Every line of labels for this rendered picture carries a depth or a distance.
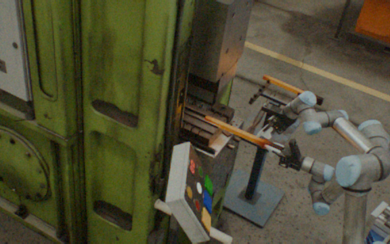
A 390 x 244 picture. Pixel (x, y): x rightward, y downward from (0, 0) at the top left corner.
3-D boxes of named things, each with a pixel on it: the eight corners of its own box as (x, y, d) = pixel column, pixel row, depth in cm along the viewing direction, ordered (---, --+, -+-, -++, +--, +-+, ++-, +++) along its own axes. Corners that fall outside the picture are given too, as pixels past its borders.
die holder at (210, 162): (232, 174, 314) (244, 119, 286) (204, 213, 287) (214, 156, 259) (157, 138, 332) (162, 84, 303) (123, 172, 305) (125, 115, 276)
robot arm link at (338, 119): (409, 160, 195) (342, 102, 235) (386, 163, 192) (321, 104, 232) (402, 184, 201) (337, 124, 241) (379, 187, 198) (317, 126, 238)
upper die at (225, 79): (235, 76, 255) (237, 60, 249) (217, 95, 241) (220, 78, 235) (164, 48, 268) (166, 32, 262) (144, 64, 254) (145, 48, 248)
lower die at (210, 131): (224, 129, 278) (227, 116, 272) (207, 148, 263) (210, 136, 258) (160, 100, 291) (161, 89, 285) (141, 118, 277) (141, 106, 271)
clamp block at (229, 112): (233, 117, 286) (235, 108, 282) (227, 125, 280) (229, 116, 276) (215, 110, 290) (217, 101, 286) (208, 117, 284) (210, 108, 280)
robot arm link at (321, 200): (401, 160, 219) (325, 220, 246) (394, 144, 227) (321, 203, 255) (381, 150, 215) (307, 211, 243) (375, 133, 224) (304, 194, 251)
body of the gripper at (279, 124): (277, 135, 247) (294, 124, 238) (265, 123, 247) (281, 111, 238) (283, 127, 252) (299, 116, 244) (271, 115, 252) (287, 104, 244)
